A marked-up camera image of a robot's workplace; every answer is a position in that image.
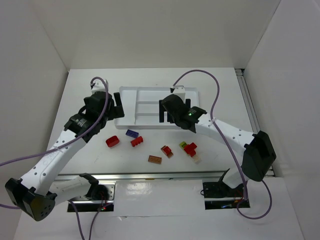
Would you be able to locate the aluminium rail front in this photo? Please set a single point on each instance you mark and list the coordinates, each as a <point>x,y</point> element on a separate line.
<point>159,175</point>

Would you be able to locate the aluminium rail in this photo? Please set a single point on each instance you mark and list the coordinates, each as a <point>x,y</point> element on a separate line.
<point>159,175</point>
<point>247,100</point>

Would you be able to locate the purple lego brick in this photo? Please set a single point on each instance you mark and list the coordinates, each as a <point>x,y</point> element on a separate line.
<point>132,134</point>

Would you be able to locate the brown lego plate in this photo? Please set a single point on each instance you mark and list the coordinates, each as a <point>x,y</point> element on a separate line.
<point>155,159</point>

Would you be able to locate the red and brown lego stack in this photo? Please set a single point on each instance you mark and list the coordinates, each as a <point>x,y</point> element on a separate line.
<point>167,151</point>

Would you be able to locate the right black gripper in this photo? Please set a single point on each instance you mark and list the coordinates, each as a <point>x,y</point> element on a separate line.
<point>166,110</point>

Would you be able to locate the red ridged lego brick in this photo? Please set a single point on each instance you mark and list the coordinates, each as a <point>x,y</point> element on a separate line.
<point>137,141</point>

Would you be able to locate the red cross lego brick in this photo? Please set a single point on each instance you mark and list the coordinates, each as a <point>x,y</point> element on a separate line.
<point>190,149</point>

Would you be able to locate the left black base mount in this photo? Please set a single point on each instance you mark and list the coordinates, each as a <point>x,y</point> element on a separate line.
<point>103,198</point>

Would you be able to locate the red rounded lego brick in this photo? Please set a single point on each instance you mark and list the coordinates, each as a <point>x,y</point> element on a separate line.
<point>112,141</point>

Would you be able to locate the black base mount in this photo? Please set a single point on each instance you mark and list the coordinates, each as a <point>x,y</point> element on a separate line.
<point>103,198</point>
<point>219,196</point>

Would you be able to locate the tan lego plate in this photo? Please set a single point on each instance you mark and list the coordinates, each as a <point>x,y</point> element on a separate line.
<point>196,159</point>

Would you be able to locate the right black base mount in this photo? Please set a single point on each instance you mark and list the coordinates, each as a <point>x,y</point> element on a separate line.
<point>219,196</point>

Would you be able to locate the green lego brick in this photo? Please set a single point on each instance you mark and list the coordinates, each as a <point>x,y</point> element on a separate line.
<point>182,145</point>

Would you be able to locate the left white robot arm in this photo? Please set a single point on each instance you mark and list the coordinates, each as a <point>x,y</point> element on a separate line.
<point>36,193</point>

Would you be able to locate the white divided sorting tray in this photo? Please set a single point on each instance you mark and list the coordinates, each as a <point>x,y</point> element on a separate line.
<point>141,108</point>

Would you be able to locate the aluminium rail right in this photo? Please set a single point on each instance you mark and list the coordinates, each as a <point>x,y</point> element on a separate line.
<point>247,100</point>

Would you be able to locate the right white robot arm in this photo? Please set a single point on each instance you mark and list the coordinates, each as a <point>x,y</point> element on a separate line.
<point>236,139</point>

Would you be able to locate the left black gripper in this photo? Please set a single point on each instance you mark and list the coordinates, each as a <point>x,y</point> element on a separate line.
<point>114,110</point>

